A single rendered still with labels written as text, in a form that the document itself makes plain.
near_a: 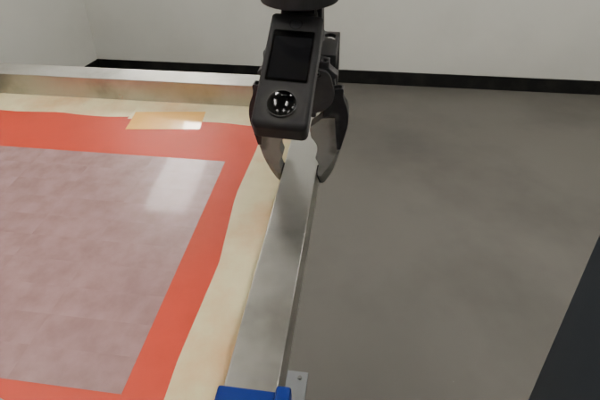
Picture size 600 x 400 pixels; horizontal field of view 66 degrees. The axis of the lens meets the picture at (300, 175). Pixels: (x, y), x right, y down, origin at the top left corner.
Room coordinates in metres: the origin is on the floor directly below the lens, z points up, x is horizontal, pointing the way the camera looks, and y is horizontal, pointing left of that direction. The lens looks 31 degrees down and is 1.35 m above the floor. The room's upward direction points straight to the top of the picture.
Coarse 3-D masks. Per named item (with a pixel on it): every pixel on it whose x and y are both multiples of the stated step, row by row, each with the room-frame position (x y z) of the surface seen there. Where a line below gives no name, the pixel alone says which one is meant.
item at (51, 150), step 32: (0, 128) 0.59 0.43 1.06; (32, 128) 0.59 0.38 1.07; (64, 128) 0.59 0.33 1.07; (96, 128) 0.59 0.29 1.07; (0, 160) 0.52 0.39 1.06; (32, 160) 0.51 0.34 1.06; (64, 160) 0.51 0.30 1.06; (0, 192) 0.45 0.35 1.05; (32, 192) 0.45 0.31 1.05; (64, 192) 0.45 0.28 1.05; (0, 224) 0.40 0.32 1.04; (32, 224) 0.40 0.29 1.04; (0, 256) 0.35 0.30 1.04
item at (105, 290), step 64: (128, 192) 0.45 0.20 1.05; (192, 192) 0.45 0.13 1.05; (64, 256) 0.35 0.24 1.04; (128, 256) 0.35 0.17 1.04; (192, 256) 0.35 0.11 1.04; (0, 320) 0.28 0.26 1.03; (64, 320) 0.28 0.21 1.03; (128, 320) 0.28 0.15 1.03; (192, 320) 0.28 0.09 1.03; (0, 384) 0.22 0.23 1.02; (64, 384) 0.22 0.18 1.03; (128, 384) 0.22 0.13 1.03
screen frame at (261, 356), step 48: (96, 96) 0.68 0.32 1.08; (144, 96) 0.67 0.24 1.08; (192, 96) 0.65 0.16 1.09; (240, 96) 0.64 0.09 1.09; (288, 192) 0.40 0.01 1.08; (288, 240) 0.33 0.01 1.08; (288, 288) 0.28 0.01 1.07; (240, 336) 0.23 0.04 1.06; (288, 336) 0.24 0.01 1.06; (240, 384) 0.20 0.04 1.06
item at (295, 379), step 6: (288, 372) 0.95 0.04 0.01; (294, 372) 0.95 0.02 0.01; (300, 372) 0.95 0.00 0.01; (306, 372) 0.95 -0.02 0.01; (288, 378) 0.93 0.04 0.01; (294, 378) 0.93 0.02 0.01; (300, 378) 0.93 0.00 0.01; (306, 378) 0.93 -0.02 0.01; (288, 384) 0.91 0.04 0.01; (294, 384) 0.91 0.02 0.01; (300, 384) 0.91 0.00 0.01; (306, 384) 0.91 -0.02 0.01; (294, 390) 0.89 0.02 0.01; (300, 390) 0.89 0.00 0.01; (294, 396) 0.87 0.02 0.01; (300, 396) 0.87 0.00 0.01
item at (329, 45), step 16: (272, 0) 0.41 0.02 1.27; (288, 0) 0.40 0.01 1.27; (304, 0) 0.40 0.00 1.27; (320, 0) 0.41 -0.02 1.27; (336, 0) 0.42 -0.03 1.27; (320, 16) 0.46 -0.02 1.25; (336, 32) 0.49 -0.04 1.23; (336, 48) 0.45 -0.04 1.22; (320, 64) 0.41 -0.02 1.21; (336, 64) 0.44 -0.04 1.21; (320, 80) 0.41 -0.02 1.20; (336, 80) 0.47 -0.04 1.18; (320, 96) 0.42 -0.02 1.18
